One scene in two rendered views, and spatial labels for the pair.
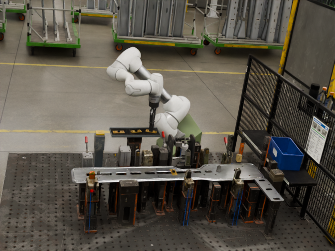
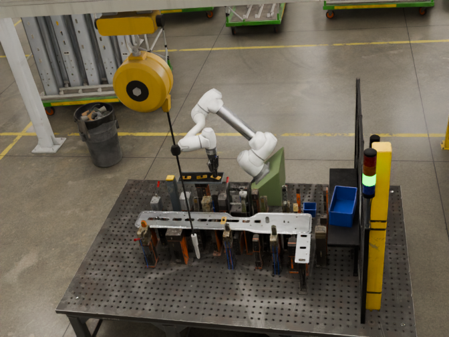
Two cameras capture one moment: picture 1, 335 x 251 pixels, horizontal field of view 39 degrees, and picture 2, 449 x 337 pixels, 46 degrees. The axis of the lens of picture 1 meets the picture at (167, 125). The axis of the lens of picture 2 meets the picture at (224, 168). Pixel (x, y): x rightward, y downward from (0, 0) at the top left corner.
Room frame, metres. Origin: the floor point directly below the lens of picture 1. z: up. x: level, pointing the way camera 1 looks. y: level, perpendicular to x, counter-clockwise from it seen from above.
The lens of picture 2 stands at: (0.32, -1.77, 3.68)
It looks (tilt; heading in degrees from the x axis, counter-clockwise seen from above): 35 degrees down; 32
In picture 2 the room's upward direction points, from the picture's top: 9 degrees counter-clockwise
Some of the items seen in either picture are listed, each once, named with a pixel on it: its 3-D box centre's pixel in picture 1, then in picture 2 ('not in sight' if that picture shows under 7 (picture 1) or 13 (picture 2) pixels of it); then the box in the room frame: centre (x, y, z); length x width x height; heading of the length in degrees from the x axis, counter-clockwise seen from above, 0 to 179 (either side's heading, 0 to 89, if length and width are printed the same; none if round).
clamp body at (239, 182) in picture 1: (234, 201); (274, 253); (2.84, -0.53, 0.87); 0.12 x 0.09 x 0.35; 17
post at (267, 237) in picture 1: (271, 217); (303, 275); (2.73, -0.79, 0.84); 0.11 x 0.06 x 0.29; 17
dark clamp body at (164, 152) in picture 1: (161, 172); (225, 214); (3.10, 0.01, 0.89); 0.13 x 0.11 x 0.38; 17
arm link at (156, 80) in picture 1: (154, 83); (207, 138); (3.20, 0.13, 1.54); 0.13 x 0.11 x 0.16; 130
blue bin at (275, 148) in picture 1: (284, 153); (343, 206); (3.26, -0.92, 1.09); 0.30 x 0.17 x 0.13; 9
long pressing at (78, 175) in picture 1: (171, 173); (220, 221); (2.90, -0.07, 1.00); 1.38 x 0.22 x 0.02; 107
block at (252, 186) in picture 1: (249, 202); (293, 255); (2.89, -0.65, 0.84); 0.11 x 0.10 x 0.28; 17
